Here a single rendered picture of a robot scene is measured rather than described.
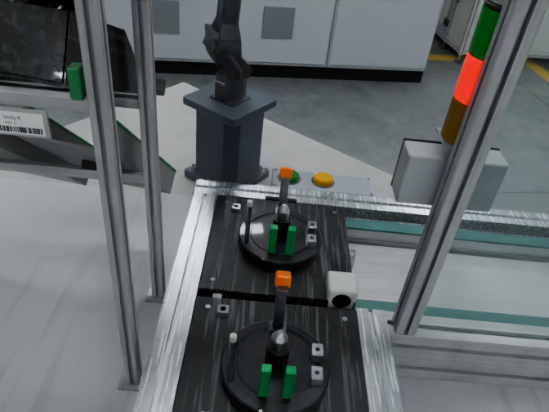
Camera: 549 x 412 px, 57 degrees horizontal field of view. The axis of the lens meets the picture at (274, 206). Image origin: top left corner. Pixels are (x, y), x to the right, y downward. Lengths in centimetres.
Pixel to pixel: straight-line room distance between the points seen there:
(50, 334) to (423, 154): 63
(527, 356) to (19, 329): 79
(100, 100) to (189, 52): 335
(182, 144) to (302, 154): 31
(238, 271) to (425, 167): 34
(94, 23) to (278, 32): 337
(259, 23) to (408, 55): 117
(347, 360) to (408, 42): 356
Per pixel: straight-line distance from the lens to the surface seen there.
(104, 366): 84
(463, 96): 60
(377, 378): 73
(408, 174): 63
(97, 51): 49
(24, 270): 101
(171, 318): 76
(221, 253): 83
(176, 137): 136
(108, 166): 55
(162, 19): 377
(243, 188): 100
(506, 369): 89
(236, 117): 104
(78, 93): 52
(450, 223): 65
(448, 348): 84
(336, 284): 78
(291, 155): 132
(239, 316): 74
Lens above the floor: 153
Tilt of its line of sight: 37 degrees down
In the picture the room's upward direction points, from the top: 7 degrees clockwise
